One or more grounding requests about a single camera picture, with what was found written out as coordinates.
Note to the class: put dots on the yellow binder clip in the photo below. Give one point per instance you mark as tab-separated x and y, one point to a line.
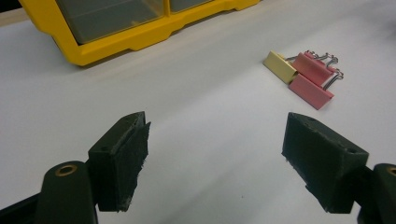
280	67

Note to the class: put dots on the pink binder clip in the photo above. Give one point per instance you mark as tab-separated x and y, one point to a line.
311	68
311	91

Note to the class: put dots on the yellow drawer organizer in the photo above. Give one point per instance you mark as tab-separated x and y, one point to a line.
102	51

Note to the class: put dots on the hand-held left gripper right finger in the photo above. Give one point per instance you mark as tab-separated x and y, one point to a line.
323	168

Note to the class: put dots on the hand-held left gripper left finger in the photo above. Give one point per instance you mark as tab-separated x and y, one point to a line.
120	161

